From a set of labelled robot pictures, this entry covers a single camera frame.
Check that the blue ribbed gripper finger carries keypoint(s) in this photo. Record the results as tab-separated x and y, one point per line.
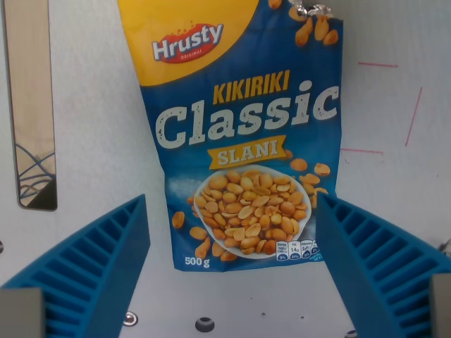
95	260
366	260

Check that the silver table screw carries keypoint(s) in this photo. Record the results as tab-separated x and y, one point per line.
130	319

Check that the blue Hrusty peanut bag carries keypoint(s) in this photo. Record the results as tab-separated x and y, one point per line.
243	141

